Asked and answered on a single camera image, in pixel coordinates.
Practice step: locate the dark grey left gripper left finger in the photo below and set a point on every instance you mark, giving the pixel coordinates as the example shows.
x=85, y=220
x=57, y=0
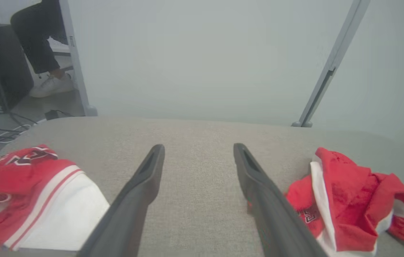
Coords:
x=127, y=214

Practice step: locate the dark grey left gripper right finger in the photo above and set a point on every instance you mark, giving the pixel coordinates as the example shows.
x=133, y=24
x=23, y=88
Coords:
x=273, y=217

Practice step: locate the red shorts with white stripe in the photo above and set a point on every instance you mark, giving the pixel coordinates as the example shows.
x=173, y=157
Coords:
x=348, y=200

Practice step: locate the red jersey with white sleeves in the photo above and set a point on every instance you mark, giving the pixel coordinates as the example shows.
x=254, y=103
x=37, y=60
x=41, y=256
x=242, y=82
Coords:
x=16, y=178

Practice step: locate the black power adapter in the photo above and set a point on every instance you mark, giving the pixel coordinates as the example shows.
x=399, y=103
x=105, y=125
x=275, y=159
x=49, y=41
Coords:
x=52, y=114

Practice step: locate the white sneaker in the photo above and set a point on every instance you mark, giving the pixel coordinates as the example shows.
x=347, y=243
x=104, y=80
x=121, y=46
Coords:
x=52, y=86

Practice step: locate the black computer case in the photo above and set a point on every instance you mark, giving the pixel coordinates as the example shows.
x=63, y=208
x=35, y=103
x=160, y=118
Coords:
x=2, y=64

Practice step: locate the person leg in black trousers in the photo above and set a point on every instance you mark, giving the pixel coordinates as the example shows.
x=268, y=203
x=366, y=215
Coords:
x=34, y=35

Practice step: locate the grey partition post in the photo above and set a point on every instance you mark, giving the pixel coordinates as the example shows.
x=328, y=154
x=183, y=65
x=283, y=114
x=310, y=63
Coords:
x=334, y=60
x=77, y=64

